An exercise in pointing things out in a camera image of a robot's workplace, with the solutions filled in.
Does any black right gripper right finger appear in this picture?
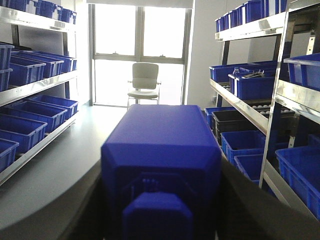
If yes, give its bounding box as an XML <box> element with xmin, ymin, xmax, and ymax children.
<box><xmin>216</xmin><ymin>159</ymin><xmax>320</xmax><ymax>240</ymax></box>

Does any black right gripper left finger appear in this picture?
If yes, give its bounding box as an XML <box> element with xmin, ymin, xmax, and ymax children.
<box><xmin>0</xmin><ymin>161</ymin><xmax>104</xmax><ymax>240</ymax></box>

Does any blue plastic block part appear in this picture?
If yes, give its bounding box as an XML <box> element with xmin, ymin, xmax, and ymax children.
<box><xmin>101</xmin><ymin>104</ymin><xmax>221</xmax><ymax>240</ymax></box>

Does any near right shelf rack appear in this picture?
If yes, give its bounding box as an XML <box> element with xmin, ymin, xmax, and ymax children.
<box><xmin>259</xmin><ymin>0</ymin><xmax>320</xmax><ymax>219</ymax></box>

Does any right stainless shelf rack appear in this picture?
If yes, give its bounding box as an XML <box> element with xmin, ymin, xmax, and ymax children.
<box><xmin>209</xmin><ymin>0</ymin><xmax>288</xmax><ymax>161</ymax></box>

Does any stainless shelf rack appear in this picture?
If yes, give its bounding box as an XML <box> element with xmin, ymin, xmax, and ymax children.
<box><xmin>209</xmin><ymin>0</ymin><xmax>288</xmax><ymax>161</ymax></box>
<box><xmin>0</xmin><ymin>6</ymin><xmax>77</xmax><ymax>185</ymax></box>

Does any left stainless shelf rack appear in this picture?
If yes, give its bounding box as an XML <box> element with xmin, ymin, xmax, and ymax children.
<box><xmin>0</xmin><ymin>6</ymin><xmax>77</xmax><ymax>185</ymax></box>

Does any blue bin floor right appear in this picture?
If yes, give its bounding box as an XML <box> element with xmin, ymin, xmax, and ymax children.
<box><xmin>221</xmin><ymin>130</ymin><xmax>266</xmax><ymax>166</ymax></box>

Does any black plastic bin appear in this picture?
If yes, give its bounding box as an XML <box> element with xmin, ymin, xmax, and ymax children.
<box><xmin>212</xmin><ymin>110</ymin><xmax>258</xmax><ymax>145</ymax></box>

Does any blue bin with tools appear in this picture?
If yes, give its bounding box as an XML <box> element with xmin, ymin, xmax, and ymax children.
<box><xmin>228</xmin><ymin>66</ymin><xmax>276</xmax><ymax>101</ymax></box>

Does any white office chair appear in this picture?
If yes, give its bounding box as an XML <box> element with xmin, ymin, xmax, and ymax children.
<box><xmin>127</xmin><ymin>62</ymin><xmax>161</xmax><ymax>108</ymax></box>

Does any window frame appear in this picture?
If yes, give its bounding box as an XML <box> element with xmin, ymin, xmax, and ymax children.
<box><xmin>88</xmin><ymin>0</ymin><xmax>194</xmax><ymax>107</ymax></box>

